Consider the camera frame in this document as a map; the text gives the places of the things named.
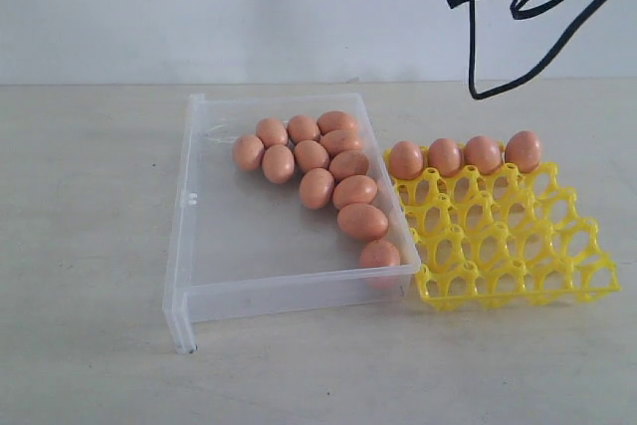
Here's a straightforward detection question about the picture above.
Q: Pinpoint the brown egg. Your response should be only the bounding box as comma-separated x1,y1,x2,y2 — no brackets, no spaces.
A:
505,130,542,173
317,110,358,135
358,239,401,290
427,138,463,177
332,175,378,210
255,117,289,148
337,203,389,242
232,134,265,171
464,135,503,175
287,114,320,144
299,168,335,210
388,140,425,180

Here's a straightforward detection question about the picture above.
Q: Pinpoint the yellow plastic egg tray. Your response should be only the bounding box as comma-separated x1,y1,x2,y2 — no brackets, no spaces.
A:
390,162,620,311

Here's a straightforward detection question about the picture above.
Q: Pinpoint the brown egg second row right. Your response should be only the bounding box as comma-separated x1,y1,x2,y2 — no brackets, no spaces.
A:
320,129,363,157

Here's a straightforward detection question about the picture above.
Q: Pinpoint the brown egg second row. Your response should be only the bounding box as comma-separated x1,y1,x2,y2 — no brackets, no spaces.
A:
320,129,363,157
262,144,295,184
293,140,330,173

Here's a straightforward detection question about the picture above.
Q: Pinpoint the brown egg third row right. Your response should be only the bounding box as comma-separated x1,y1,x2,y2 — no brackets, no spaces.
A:
328,150,369,182

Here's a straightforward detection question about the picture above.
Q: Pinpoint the brown egg second row middle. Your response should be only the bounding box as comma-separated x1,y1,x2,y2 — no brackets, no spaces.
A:
293,140,330,173

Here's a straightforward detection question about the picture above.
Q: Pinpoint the brown egg second row left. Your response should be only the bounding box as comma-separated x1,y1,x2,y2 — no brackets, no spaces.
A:
262,144,295,184

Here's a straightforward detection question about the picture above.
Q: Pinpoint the clear plastic tray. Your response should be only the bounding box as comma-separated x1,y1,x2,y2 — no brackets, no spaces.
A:
163,94,421,353

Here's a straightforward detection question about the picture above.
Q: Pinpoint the black camera cable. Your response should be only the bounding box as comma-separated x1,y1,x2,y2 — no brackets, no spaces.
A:
465,0,633,101

